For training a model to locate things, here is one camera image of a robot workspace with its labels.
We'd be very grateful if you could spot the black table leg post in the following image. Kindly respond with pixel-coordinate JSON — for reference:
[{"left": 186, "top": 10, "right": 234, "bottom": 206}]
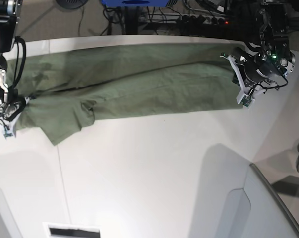
[{"left": 124, "top": 7, "right": 141, "bottom": 35}]

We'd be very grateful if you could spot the black round fan base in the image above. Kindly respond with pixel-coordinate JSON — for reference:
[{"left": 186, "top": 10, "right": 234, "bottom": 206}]
[{"left": 56, "top": 0, "right": 88, "bottom": 10}]

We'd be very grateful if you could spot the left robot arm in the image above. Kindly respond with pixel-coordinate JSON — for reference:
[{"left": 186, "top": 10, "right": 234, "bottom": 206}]
[{"left": 232, "top": 0, "right": 296, "bottom": 87}]

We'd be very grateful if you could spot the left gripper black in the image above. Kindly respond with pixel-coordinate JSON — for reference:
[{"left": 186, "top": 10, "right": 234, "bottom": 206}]
[{"left": 232, "top": 47, "right": 279, "bottom": 87}]

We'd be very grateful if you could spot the power strip with red light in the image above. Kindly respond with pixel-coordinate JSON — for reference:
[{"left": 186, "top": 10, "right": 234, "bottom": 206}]
[{"left": 181, "top": 15, "right": 230, "bottom": 26}]

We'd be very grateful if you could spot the green t-shirt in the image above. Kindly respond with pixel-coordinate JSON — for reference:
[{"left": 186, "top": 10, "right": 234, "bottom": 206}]
[{"left": 17, "top": 43, "right": 239, "bottom": 145}]

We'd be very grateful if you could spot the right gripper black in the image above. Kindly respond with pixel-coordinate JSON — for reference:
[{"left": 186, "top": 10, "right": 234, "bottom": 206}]
[{"left": 0, "top": 95, "right": 27, "bottom": 121}]

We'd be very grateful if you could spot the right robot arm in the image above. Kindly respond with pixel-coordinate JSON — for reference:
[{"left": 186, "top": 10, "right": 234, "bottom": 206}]
[{"left": 0, "top": 0, "right": 27, "bottom": 122}]

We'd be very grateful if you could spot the blue plastic bin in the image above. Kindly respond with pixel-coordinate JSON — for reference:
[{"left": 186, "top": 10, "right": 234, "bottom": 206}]
[{"left": 101, "top": 0, "right": 169, "bottom": 7}]

